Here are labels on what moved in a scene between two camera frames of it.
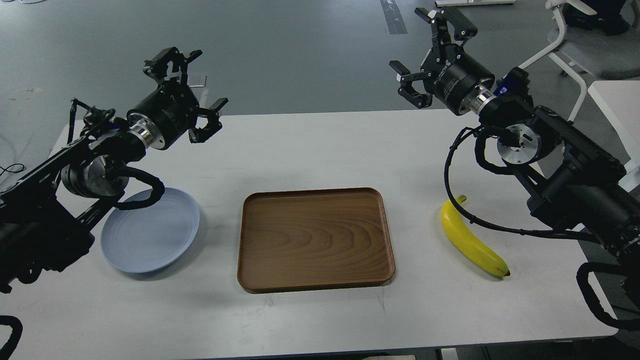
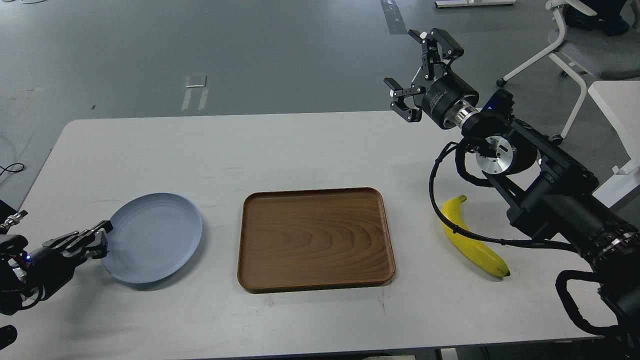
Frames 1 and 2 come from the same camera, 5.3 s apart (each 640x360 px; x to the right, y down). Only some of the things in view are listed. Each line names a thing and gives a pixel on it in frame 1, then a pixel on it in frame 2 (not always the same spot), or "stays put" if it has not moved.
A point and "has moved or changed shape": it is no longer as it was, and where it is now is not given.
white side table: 619,102 stays put
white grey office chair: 584,54 stays put
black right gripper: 457,78 to 449,100
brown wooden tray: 304,240 stays put
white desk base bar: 442,3 stays put
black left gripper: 160,118 to 48,269
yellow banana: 462,238 stays put
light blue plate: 139,238 has moved or changed shape
